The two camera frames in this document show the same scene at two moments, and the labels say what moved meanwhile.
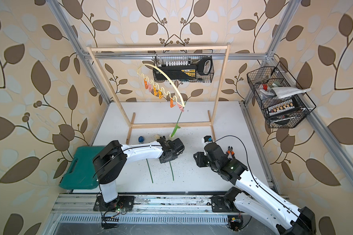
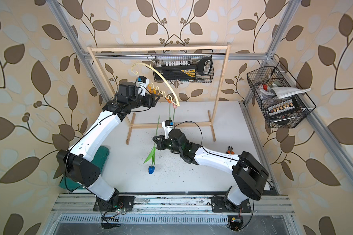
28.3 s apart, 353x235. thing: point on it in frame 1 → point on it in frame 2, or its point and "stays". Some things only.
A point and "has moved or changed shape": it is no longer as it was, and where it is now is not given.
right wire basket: (285, 103) stays
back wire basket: (184, 68) stays
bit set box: (282, 108) stays
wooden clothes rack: (133, 124) stays
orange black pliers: (230, 150) stays
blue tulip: (141, 139) → (151, 157)
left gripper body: (174, 157) → (150, 101)
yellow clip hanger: (172, 97) has moved or changed shape
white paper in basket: (281, 92) stays
